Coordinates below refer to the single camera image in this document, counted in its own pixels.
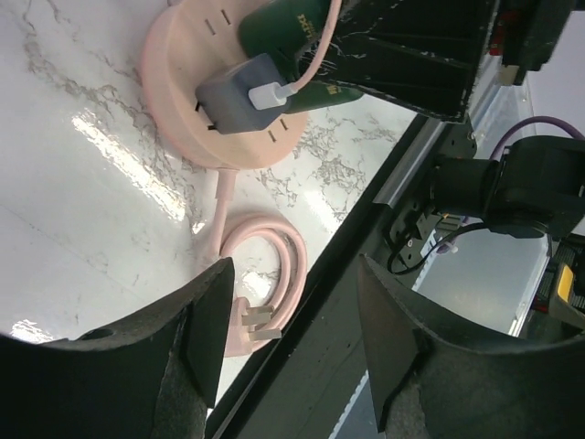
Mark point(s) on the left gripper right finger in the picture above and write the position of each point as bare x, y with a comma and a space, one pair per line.
435, 374

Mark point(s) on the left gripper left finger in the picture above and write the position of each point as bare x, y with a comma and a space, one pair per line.
151, 374

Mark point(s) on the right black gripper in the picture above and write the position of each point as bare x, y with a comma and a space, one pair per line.
425, 55

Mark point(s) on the green cube plug adapter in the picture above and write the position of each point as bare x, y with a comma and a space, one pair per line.
284, 29

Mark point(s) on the grey USB charger block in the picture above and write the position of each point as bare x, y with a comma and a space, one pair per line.
225, 99

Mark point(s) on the pink round disc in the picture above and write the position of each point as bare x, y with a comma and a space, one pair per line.
187, 44

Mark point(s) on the aluminium rail bar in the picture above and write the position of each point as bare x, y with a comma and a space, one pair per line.
428, 139

